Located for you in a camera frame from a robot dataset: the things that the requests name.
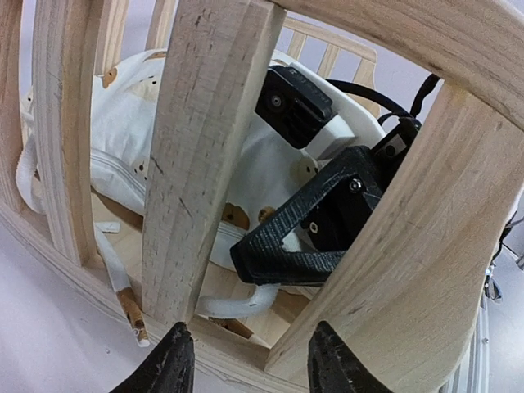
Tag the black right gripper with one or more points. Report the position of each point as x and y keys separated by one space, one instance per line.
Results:
x=303 y=241

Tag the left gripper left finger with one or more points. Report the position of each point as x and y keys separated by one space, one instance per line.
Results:
x=169 y=368

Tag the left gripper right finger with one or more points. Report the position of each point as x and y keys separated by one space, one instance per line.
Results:
x=333 y=367

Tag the bear print cream cushion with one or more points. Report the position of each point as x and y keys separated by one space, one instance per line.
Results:
x=124 y=104

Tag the wooden pet bed frame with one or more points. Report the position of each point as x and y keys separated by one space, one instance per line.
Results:
x=405 y=296

